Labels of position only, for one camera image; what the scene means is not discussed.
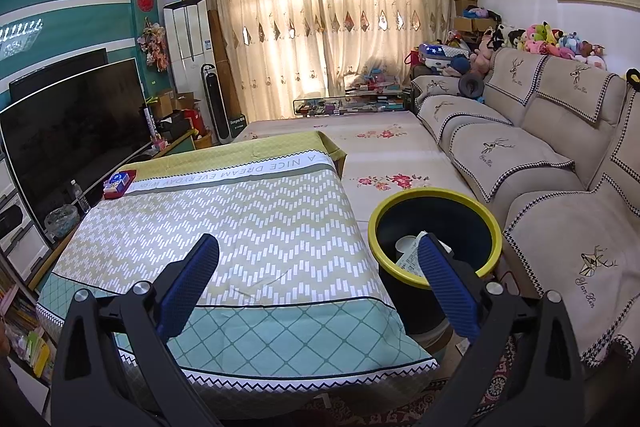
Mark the cream embroidered curtains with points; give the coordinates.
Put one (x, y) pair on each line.
(350, 32)

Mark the clear water bottle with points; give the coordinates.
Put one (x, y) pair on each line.
(80, 197)

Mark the black and white tower fan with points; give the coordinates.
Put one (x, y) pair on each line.
(216, 104)

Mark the yellow and black plush toy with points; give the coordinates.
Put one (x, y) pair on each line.
(633, 78)

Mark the large black television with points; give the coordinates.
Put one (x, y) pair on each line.
(70, 142)

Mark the row of books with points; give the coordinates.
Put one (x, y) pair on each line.
(27, 337)

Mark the floral bed sheet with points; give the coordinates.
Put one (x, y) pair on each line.
(390, 147)

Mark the small black television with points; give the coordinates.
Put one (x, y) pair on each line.
(55, 67)

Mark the patterned red rug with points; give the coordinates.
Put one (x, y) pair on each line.
(495, 387)

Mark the yellow-rimmed dark blue bin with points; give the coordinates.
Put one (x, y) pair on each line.
(400, 202)

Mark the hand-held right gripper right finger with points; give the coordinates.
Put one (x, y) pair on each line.
(447, 287)

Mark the pile of plush toys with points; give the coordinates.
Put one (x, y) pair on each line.
(540, 39)

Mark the white drawer cabinet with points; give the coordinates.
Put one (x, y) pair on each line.
(20, 187)

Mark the red box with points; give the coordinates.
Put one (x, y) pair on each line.
(119, 184)

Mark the beige sofa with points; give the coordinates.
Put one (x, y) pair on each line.
(550, 142)

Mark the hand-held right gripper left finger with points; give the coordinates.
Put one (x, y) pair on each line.
(190, 287)

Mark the stack of cardboard boxes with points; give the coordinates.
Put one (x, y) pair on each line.
(465, 4)

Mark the glass coffee table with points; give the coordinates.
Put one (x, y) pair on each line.
(350, 106)

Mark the white standing air conditioner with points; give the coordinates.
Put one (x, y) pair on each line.
(189, 52)

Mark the artificial flower wall decoration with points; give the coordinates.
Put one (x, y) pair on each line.
(153, 47)

